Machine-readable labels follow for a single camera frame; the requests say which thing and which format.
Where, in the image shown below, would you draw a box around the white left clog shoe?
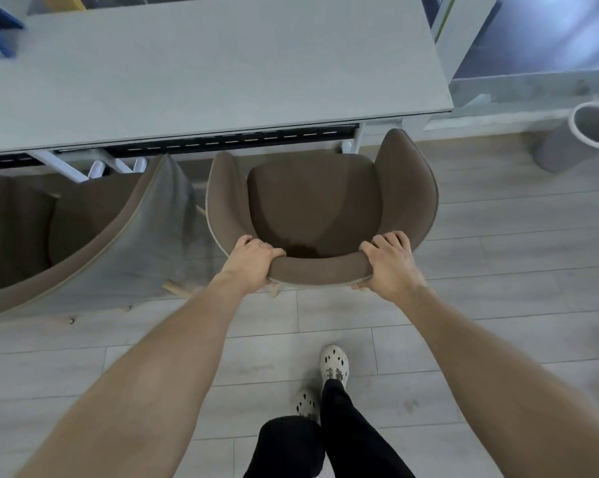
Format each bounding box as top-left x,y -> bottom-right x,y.
294,388 -> 322,426

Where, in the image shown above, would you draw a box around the brown upholstered chair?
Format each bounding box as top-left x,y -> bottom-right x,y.
205,127 -> 439,299
0,153 -> 206,327

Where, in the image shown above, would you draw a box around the yellow red pillar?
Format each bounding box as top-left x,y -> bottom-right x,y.
40,0 -> 87,13

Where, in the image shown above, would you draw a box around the white cylindrical trash bin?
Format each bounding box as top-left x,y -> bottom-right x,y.
532,102 -> 599,174

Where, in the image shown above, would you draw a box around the person's left forearm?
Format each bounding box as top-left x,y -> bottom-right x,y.
15,273 -> 250,478

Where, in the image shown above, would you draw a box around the white right clog shoe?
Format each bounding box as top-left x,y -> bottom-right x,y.
321,345 -> 350,392

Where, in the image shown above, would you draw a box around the black trousers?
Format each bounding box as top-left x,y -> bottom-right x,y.
243,378 -> 415,478

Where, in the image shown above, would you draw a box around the person's right hand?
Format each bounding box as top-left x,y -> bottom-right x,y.
351,231 -> 427,305

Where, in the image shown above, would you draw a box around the white clog shoe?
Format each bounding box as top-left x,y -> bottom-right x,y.
294,388 -> 322,426
321,345 -> 350,392

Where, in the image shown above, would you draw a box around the person's left hand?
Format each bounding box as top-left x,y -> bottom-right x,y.
219,235 -> 287,296

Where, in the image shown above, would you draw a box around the person's right forearm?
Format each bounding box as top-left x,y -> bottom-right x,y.
396,285 -> 599,478

